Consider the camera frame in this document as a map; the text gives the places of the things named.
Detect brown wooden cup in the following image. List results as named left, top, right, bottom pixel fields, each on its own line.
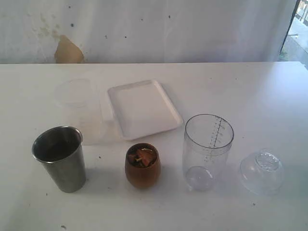
left=125, top=143, right=161, bottom=189

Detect clear dome shaker lid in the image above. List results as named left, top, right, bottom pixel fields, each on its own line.
left=239, top=149, right=284, bottom=195

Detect white rectangular tray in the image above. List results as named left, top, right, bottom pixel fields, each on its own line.
left=107, top=80, right=183, bottom=141

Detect gold candies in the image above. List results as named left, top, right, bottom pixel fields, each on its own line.
left=128, top=148, right=156, bottom=168

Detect clear plastic shaker body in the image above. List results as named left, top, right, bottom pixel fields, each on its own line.
left=182, top=114, right=234, bottom=191

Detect stainless steel cup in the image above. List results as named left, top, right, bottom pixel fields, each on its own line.
left=31, top=126, right=86, bottom=193

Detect translucent plastic measuring cup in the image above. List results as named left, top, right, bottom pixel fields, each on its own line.
left=54, top=78, right=105, bottom=145

